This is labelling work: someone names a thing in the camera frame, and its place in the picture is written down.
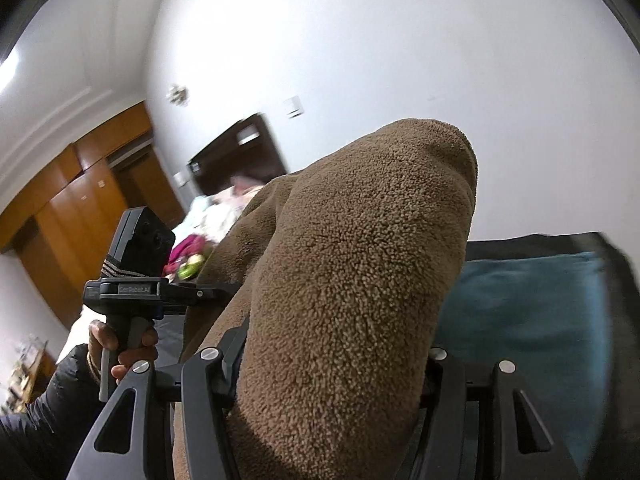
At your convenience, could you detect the cluttered wooden side table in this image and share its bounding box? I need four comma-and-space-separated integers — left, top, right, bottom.
5, 340, 51, 406

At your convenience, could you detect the person's left hand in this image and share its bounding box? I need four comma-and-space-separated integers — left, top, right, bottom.
88, 319, 160, 387

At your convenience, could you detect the pink pillow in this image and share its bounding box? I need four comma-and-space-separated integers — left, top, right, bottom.
227, 176, 266, 206

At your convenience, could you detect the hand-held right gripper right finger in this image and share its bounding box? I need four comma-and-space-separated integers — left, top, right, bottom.
400, 346, 581, 480

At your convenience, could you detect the green toy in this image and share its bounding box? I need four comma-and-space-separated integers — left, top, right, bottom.
177, 255, 206, 281

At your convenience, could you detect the white blanket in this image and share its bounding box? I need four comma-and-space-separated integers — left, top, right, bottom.
67, 305, 93, 348

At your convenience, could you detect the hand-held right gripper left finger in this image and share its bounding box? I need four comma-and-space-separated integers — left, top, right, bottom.
66, 317, 251, 480

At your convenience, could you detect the blue fleece garment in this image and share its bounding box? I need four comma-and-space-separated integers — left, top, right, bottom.
435, 251, 616, 480

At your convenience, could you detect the wooden wardrobe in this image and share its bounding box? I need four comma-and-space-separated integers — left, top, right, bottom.
0, 101, 186, 331

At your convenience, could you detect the brown fleece sweatshirt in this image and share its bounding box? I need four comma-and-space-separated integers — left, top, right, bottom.
172, 117, 478, 480

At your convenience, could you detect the magenta cloth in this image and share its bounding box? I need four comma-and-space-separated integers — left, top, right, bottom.
167, 235, 206, 276

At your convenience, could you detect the person's left forearm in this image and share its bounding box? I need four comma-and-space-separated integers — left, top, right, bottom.
0, 342, 108, 480

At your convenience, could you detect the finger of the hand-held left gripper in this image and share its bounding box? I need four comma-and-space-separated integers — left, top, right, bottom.
194, 282, 246, 307

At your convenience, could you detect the white clothes pile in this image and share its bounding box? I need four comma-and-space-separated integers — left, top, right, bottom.
185, 195, 251, 246

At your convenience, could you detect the dark wooden headboard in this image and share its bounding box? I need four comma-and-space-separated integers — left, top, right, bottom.
187, 112, 288, 196

